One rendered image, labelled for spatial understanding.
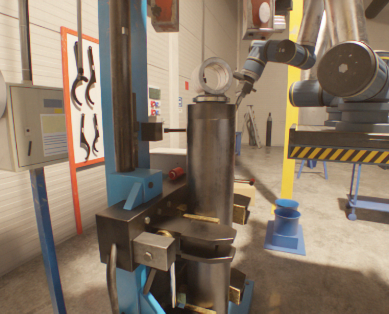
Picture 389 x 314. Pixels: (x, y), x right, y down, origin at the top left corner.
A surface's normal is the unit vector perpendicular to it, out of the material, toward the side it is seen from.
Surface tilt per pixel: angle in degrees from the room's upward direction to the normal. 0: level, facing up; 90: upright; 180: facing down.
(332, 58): 90
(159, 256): 90
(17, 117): 90
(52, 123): 90
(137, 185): 45
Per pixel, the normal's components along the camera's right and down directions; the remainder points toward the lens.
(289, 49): -0.68, 0.13
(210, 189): -0.01, 0.18
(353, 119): -0.91, 0.07
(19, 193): 0.93, 0.07
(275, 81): -0.37, 0.16
